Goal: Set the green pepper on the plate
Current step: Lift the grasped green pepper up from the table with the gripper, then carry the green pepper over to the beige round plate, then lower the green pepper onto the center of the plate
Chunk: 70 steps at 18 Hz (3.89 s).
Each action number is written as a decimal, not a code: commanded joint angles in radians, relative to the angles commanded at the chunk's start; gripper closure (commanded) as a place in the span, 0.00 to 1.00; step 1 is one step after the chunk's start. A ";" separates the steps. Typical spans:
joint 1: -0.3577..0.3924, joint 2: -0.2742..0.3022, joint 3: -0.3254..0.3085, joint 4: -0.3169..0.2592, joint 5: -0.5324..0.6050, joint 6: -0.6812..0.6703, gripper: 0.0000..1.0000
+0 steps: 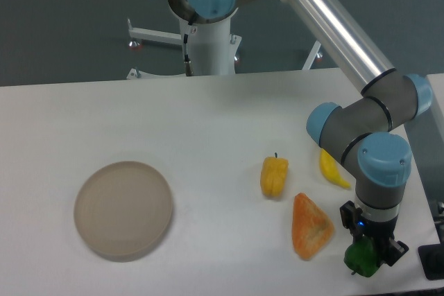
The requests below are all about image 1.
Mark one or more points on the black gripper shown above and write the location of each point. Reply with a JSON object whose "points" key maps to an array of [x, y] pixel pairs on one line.
{"points": [[378, 224]]}

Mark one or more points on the green toy pepper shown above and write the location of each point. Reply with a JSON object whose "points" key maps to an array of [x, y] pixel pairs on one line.
{"points": [[361, 257]]}

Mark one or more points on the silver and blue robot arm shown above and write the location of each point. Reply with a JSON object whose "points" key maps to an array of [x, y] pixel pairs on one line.
{"points": [[359, 137]]}

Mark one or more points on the yellow toy chili pepper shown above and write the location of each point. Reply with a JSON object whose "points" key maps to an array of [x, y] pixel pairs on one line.
{"points": [[330, 171]]}

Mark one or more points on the yellow toy bell pepper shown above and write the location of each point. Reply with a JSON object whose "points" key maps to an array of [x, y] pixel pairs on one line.
{"points": [[273, 176]]}

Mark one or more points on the beige round plate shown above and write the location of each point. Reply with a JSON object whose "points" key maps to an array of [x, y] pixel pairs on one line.
{"points": [[123, 211]]}

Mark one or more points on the black device at table edge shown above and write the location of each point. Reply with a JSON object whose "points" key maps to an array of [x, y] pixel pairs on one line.
{"points": [[431, 256]]}

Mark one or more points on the orange triangular toy food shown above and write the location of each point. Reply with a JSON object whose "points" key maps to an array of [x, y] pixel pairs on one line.
{"points": [[312, 229]]}

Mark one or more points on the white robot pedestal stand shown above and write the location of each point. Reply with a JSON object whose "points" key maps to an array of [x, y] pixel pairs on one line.
{"points": [[207, 49]]}

